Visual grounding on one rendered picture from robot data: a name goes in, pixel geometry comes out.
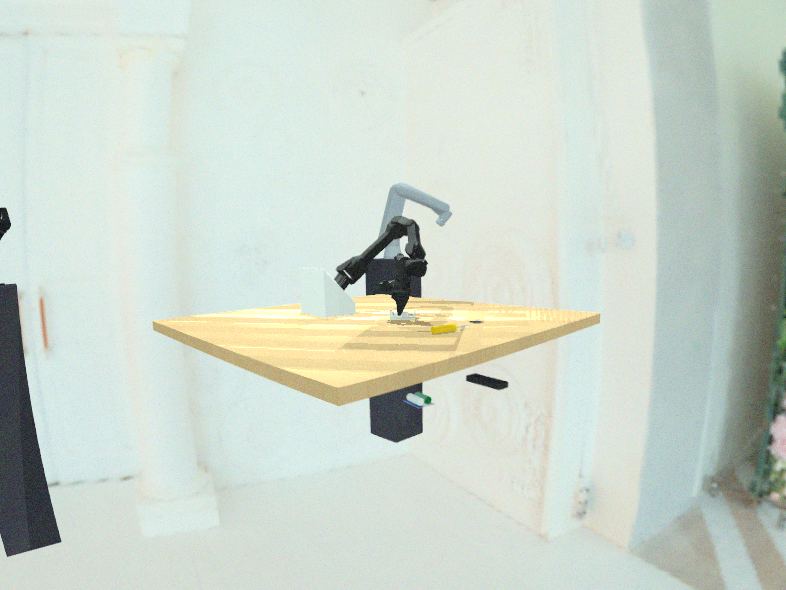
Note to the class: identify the yellow-handled screwdriver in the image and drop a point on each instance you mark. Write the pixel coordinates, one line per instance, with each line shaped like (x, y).
(445, 328)

